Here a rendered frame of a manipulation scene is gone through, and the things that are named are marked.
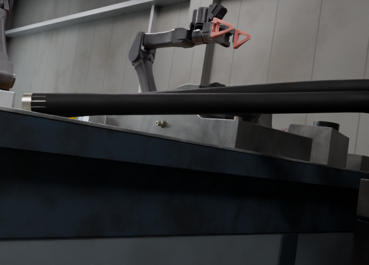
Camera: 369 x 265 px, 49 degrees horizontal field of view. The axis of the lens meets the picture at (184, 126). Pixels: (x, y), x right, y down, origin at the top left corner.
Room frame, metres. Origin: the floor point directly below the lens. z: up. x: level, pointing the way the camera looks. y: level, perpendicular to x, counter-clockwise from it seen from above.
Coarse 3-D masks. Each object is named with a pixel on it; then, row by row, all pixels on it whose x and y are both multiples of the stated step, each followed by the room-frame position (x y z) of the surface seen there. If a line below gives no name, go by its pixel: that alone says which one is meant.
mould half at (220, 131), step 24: (120, 120) 1.09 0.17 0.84; (144, 120) 1.01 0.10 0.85; (168, 120) 0.94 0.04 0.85; (192, 120) 0.87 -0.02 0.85; (216, 120) 0.82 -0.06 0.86; (240, 120) 0.78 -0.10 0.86; (264, 120) 1.01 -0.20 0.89; (216, 144) 0.81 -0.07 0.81; (240, 144) 0.78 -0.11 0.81; (264, 144) 0.83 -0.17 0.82; (288, 144) 0.88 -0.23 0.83
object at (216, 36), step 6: (216, 18) 1.31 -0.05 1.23; (216, 24) 1.31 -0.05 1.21; (228, 24) 1.29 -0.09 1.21; (210, 30) 1.32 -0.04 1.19; (216, 30) 1.31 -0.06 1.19; (228, 30) 1.28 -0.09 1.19; (210, 36) 1.31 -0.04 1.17; (216, 36) 1.31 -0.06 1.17; (216, 42) 1.37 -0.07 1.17; (222, 42) 1.36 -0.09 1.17
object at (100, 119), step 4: (88, 116) 1.15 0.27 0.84; (92, 116) 1.15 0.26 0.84; (96, 116) 1.16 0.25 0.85; (100, 116) 1.17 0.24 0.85; (104, 116) 1.18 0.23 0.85; (84, 120) 1.17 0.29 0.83; (88, 120) 1.15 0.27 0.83; (92, 120) 1.15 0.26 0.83; (96, 120) 1.16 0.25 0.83; (100, 120) 1.17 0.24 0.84
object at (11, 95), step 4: (0, 92) 0.85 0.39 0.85; (4, 92) 0.85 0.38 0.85; (8, 92) 0.85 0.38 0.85; (12, 92) 0.86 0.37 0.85; (0, 96) 0.85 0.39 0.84; (4, 96) 0.85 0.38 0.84; (8, 96) 0.85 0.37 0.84; (12, 96) 0.86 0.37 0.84; (0, 100) 0.85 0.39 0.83; (4, 100) 0.85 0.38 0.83; (8, 100) 0.85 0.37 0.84; (12, 100) 0.86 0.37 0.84; (0, 104) 0.85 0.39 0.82; (4, 104) 0.85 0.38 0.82; (8, 104) 0.85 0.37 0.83; (12, 104) 0.86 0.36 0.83
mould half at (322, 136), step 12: (300, 132) 1.15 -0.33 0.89; (312, 132) 1.13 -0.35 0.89; (324, 132) 1.11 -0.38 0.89; (336, 132) 1.15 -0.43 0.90; (312, 144) 1.13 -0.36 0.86; (324, 144) 1.11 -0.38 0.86; (336, 144) 1.17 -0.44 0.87; (348, 144) 1.31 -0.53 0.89; (312, 156) 1.12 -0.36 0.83; (324, 156) 1.11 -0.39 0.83; (336, 156) 1.18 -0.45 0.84
